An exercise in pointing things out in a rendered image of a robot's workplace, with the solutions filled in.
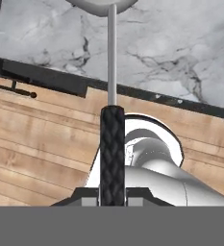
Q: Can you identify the white round black-rimmed object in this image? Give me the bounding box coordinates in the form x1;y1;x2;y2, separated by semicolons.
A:
84;112;224;207

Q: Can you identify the black bar handle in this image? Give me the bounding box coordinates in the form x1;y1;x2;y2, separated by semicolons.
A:
0;79;38;99

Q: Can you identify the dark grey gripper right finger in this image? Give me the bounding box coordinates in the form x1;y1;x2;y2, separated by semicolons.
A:
125;186;175;207

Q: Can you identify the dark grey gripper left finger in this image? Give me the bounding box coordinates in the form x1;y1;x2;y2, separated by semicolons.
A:
50;186;101;207

